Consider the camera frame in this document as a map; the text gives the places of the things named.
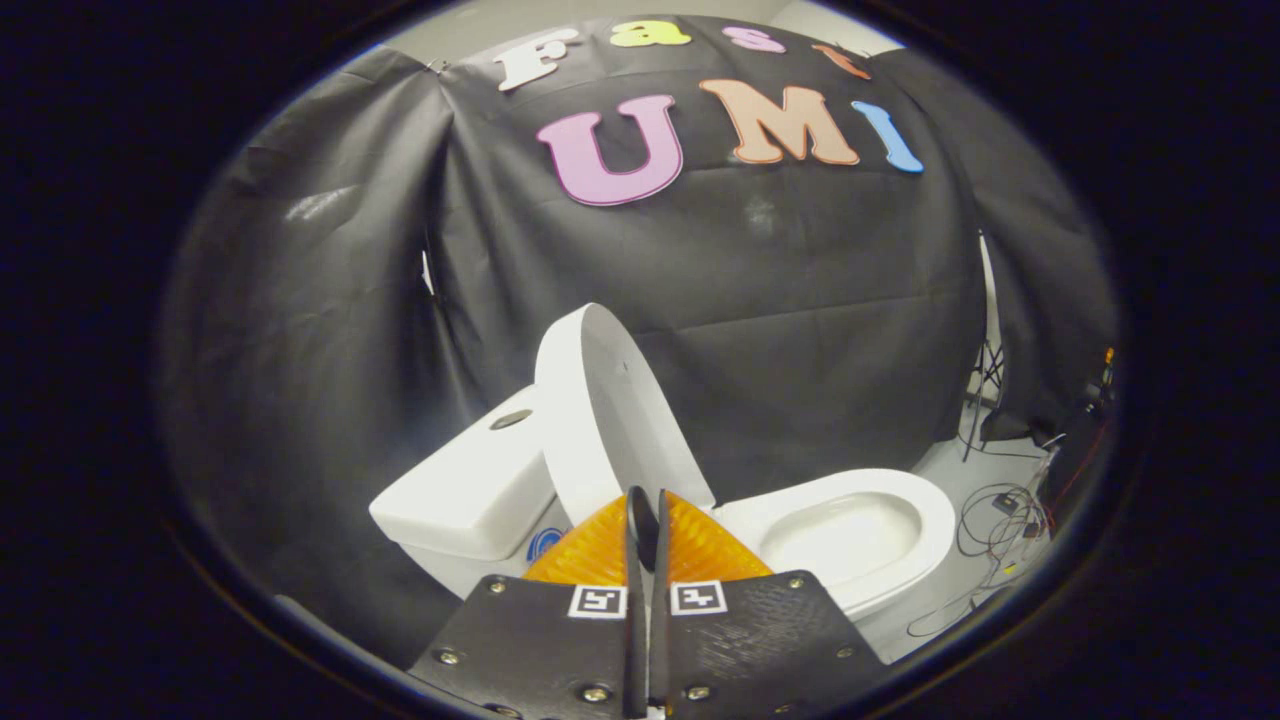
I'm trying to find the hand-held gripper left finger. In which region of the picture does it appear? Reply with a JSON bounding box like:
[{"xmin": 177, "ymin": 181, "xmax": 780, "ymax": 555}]
[{"xmin": 408, "ymin": 486, "xmax": 653, "ymax": 720}]

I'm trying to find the white toilet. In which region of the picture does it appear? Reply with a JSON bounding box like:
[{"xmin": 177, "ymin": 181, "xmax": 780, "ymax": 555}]
[{"xmin": 369, "ymin": 385, "xmax": 958, "ymax": 661}]

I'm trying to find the black lid pull tab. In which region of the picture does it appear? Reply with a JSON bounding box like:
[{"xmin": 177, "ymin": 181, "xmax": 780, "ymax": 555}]
[{"xmin": 633, "ymin": 488, "xmax": 661, "ymax": 561}]

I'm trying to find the white toilet lid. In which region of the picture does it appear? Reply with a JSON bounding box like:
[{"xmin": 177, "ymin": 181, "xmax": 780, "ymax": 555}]
[{"xmin": 533, "ymin": 303, "xmax": 717, "ymax": 526}]

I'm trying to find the black backdrop cloth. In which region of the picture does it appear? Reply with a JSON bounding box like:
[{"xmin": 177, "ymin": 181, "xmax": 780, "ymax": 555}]
[
  {"xmin": 160, "ymin": 15, "xmax": 986, "ymax": 671},
  {"xmin": 870, "ymin": 45, "xmax": 1119, "ymax": 441}
]

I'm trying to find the dark draped cloth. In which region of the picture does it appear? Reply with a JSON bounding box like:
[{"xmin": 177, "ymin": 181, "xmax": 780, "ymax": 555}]
[{"xmin": 1040, "ymin": 400, "xmax": 1116, "ymax": 511}]

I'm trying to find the tangle of black cables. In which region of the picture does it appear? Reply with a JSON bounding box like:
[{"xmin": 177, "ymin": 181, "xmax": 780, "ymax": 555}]
[{"xmin": 905, "ymin": 480, "xmax": 1053, "ymax": 641}]

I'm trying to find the black light stand tripod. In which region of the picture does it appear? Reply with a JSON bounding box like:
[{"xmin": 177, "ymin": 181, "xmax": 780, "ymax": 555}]
[{"xmin": 962, "ymin": 230, "xmax": 1006, "ymax": 463}]

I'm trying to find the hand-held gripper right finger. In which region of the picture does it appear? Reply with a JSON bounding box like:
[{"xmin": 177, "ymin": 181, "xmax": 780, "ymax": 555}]
[{"xmin": 653, "ymin": 488, "xmax": 891, "ymax": 720}]

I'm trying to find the white toilet seat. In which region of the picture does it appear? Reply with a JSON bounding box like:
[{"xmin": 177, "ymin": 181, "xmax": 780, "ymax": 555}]
[{"xmin": 715, "ymin": 468, "xmax": 958, "ymax": 616}]

